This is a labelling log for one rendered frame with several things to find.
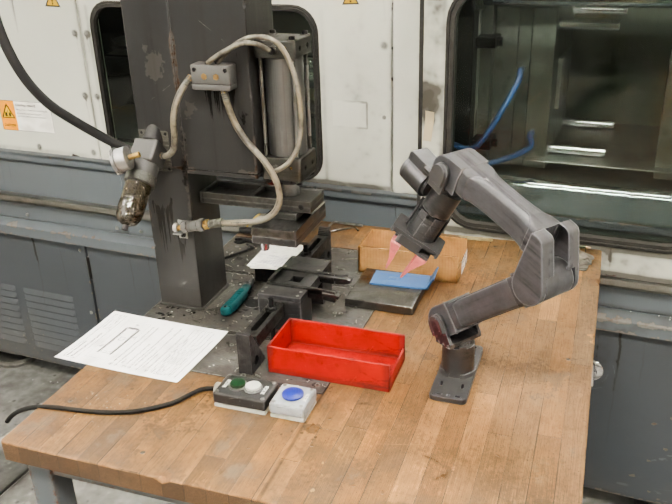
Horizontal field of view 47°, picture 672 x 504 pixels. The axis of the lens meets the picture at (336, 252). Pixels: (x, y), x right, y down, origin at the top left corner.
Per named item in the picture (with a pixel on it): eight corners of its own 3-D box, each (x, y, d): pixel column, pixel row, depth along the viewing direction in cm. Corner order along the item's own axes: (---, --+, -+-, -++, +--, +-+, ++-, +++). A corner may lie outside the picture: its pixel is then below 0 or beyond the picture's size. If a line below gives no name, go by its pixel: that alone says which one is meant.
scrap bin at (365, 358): (389, 392, 147) (389, 365, 144) (268, 372, 155) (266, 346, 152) (405, 359, 157) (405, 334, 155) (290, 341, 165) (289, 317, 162)
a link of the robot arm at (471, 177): (432, 149, 134) (561, 257, 117) (469, 139, 138) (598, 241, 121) (415, 205, 141) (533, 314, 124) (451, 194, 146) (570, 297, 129)
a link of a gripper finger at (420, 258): (384, 255, 154) (407, 219, 149) (414, 275, 153) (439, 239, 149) (375, 269, 148) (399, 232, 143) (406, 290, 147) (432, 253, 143)
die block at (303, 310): (302, 333, 168) (300, 302, 165) (259, 326, 171) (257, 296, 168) (332, 292, 185) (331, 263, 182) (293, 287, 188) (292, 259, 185)
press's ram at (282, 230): (301, 261, 160) (294, 120, 148) (189, 247, 168) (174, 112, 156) (330, 228, 175) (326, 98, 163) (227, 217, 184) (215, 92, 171)
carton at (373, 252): (457, 286, 188) (458, 257, 185) (358, 274, 195) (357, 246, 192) (466, 264, 199) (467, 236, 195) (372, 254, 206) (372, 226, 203)
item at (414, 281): (433, 290, 180) (434, 279, 179) (369, 284, 184) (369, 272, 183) (438, 277, 186) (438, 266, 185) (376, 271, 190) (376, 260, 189)
